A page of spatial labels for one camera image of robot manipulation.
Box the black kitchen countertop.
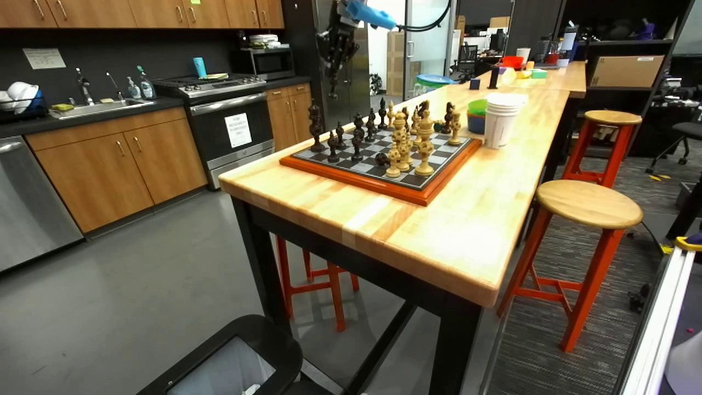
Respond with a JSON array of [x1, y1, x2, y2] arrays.
[[0, 73, 316, 139]]

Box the small chrome faucet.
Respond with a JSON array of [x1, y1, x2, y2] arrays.
[[103, 68, 128, 102]]

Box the teal round tub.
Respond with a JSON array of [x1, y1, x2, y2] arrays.
[[416, 73, 458, 94]]

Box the white paper note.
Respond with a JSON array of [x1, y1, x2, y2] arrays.
[[224, 111, 255, 152]]

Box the white dishes pile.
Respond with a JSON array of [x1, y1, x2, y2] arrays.
[[0, 77, 46, 118]]

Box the cardboard boxes stack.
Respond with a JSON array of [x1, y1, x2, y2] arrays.
[[384, 28, 408, 102]]

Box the black microwave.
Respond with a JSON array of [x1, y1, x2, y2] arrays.
[[228, 45, 297, 79]]

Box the grey wall plate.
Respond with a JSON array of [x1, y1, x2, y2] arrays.
[[21, 45, 68, 70]]

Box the black stainless oven range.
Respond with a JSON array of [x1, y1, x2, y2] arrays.
[[156, 73, 277, 192]]

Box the black desk brown panel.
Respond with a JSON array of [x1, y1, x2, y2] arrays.
[[579, 39, 678, 160]]

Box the white metal rail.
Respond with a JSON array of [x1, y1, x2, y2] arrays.
[[617, 243, 701, 395]]

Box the tall light wooden chess piece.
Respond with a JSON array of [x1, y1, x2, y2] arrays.
[[416, 116, 440, 178]]

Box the clear soap bottle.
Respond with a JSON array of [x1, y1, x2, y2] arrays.
[[135, 61, 158, 102]]

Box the orange framed chessboard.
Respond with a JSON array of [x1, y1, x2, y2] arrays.
[[280, 118, 486, 207]]

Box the white bottle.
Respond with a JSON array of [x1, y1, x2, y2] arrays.
[[560, 25, 582, 55]]

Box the tall dark wooden chess piece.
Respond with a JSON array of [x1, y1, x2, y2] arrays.
[[308, 100, 329, 153]]

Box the yellow clamp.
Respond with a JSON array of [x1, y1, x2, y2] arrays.
[[674, 233, 702, 254]]

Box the steel kitchen sink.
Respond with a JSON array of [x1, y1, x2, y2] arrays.
[[46, 97, 156, 120]]

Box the white bowl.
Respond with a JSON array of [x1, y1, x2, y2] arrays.
[[248, 32, 284, 51]]

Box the stainless steel dishwasher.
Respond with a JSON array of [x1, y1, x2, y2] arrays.
[[0, 131, 85, 274]]

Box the wooden wall cabinets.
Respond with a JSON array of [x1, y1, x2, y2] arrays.
[[0, 0, 287, 32]]

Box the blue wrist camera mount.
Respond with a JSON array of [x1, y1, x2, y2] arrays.
[[341, 0, 402, 32]]

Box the black office chair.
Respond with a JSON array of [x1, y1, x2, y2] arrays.
[[646, 118, 702, 178]]

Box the white plastic cup stack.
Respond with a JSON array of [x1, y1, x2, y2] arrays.
[[481, 91, 531, 152]]

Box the black looping cable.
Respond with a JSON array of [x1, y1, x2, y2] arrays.
[[394, 0, 456, 35]]

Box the orange stool wooden seat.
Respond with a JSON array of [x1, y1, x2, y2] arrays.
[[560, 108, 646, 190], [498, 178, 646, 356], [272, 233, 363, 337]]

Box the dark stainless refrigerator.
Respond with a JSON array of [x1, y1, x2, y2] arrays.
[[284, 0, 372, 129]]

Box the chrome sink faucet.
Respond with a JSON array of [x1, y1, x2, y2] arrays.
[[73, 63, 96, 108]]

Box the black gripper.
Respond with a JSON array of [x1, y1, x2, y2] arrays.
[[320, 5, 363, 94]]

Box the black table frame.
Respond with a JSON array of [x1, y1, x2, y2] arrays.
[[231, 193, 489, 395]]

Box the narrow wooden base cabinet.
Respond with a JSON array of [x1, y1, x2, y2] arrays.
[[264, 81, 316, 152]]

